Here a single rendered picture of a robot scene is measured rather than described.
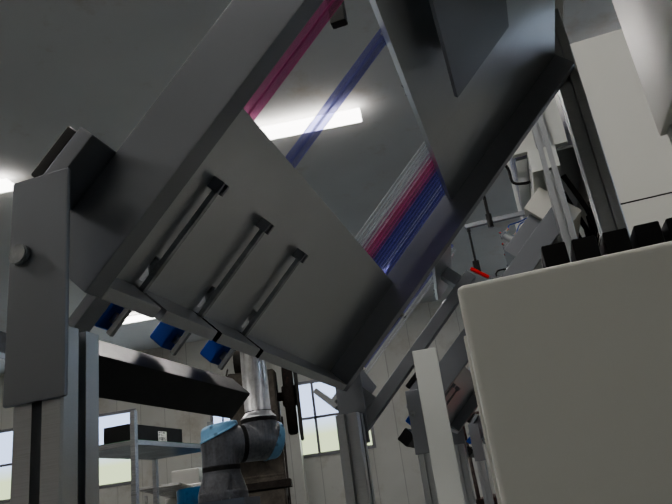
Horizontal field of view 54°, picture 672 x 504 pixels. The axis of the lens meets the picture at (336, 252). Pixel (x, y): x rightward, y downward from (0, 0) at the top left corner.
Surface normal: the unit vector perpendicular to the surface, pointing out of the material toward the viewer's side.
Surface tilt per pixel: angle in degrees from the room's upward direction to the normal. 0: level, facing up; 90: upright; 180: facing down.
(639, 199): 90
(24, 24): 180
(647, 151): 90
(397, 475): 90
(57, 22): 180
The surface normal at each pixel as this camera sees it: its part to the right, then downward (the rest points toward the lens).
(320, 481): -0.15, -0.33
